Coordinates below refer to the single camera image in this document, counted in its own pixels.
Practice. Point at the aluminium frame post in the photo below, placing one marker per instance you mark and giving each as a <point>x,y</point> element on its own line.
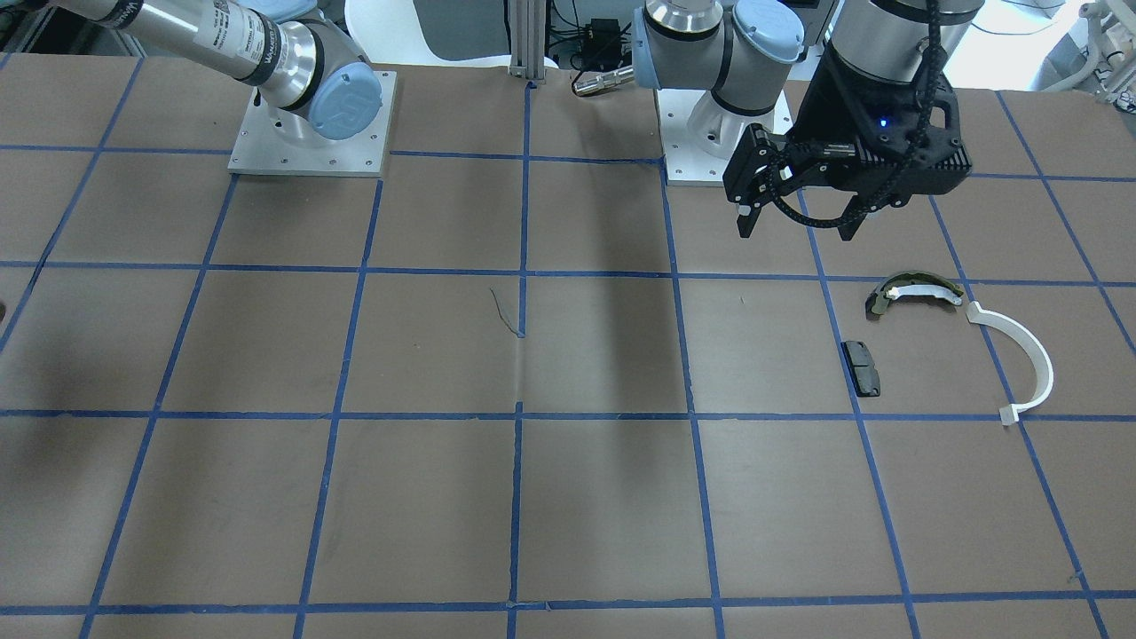
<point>527,21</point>

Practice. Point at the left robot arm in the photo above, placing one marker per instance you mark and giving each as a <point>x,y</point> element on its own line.
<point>742,54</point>

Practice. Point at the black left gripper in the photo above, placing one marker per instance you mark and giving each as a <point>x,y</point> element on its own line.
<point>832,96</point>

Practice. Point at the white curved plastic bracket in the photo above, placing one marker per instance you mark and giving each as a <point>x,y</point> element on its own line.
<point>1028,343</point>

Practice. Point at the green brake shoe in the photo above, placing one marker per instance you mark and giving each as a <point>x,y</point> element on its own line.
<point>912,283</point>

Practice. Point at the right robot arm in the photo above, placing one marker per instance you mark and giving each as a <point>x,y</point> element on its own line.
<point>296,58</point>

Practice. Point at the black brake pad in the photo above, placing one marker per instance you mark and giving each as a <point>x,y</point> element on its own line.
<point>862,369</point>

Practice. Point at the white plastic chair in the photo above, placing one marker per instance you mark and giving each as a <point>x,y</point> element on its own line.
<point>390,32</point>

